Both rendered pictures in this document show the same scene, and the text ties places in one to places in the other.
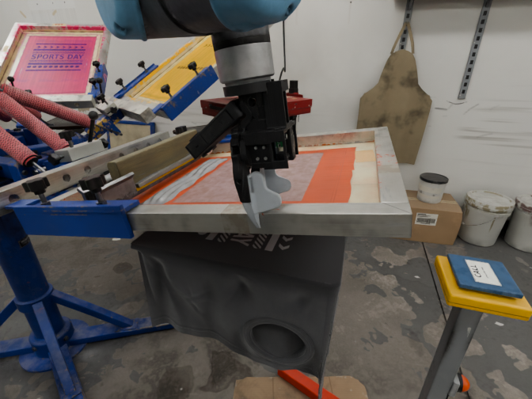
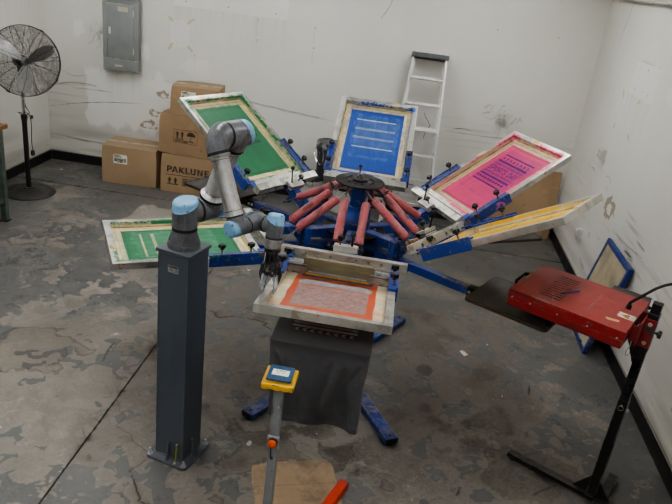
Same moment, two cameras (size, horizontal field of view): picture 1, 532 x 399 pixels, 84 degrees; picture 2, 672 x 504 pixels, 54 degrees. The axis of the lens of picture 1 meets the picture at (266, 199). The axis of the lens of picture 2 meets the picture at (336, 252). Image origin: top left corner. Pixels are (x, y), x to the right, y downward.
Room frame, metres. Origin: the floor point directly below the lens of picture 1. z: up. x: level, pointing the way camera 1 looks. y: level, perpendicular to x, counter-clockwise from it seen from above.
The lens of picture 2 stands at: (0.10, -2.61, 2.48)
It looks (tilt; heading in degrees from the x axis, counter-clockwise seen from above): 23 degrees down; 77
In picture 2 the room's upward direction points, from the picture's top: 7 degrees clockwise
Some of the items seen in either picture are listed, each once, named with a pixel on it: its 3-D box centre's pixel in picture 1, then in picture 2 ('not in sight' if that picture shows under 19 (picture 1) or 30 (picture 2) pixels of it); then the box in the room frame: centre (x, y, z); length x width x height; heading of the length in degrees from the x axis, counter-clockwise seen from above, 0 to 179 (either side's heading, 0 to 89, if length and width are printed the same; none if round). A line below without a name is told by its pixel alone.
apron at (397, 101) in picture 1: (395, 97); not in sight; (2.44, -1.02, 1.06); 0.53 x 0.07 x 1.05; 73
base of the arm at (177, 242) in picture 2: not in sight; (184, 235); (0.05, 0.27, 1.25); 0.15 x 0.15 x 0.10
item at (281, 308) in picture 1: (231, 305); not in sight; (0.54, 0.09, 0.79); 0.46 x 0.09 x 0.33; 73
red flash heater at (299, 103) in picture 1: (259, 106); (581, 304); (2.01, 0.05, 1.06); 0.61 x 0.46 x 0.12; 133
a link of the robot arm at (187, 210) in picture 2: not in sight; (186, 212); (0.05, 0.27, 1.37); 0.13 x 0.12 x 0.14; 42
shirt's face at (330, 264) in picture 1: (256, 215); (327, 321); (0.72, 0.03, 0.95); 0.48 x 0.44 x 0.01; 73
